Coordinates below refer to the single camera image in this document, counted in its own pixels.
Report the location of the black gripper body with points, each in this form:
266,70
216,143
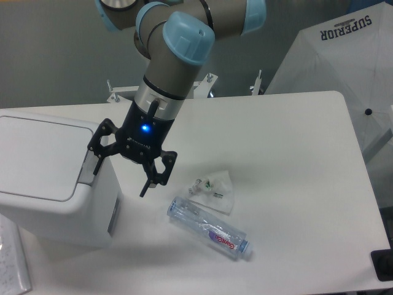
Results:
143,132

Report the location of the white push-top trash can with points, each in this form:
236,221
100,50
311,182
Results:
51,183

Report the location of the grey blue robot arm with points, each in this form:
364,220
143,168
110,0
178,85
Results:
176,37

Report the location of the crumpled clear plastic wrapper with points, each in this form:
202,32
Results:
213,191

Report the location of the clear plastic water bottle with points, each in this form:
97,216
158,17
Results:
216,232

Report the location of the white paper notepad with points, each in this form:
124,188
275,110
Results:
15,277

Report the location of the white superior umbrella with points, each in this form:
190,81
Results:
352,55

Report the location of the black device at table edge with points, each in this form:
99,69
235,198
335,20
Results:
382,262

